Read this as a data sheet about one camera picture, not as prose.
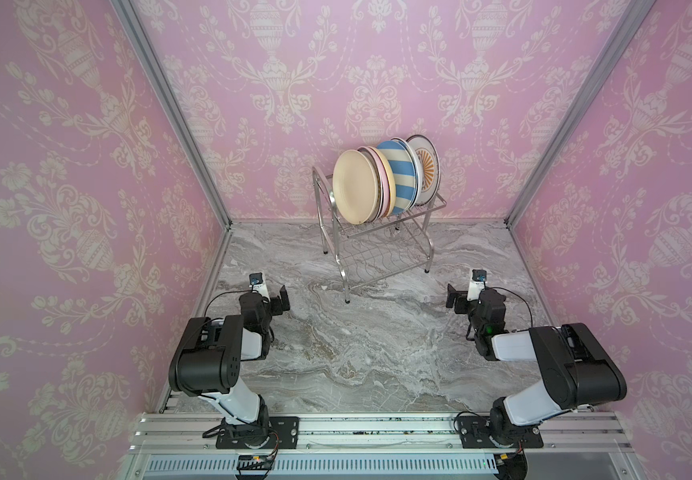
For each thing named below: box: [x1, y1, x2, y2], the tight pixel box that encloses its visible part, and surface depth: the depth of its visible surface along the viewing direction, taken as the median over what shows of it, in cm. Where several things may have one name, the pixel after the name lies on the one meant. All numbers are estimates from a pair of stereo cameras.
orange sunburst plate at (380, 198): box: [358, 148, 384, 223], surface depth 74 cm
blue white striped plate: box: [377, 140, 417, 215], surface depth 79 cm
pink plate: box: [357, 146, 389, 223], surface depth 74 cm
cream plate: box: [332, 149, 379, 225], surface depth 86 cm
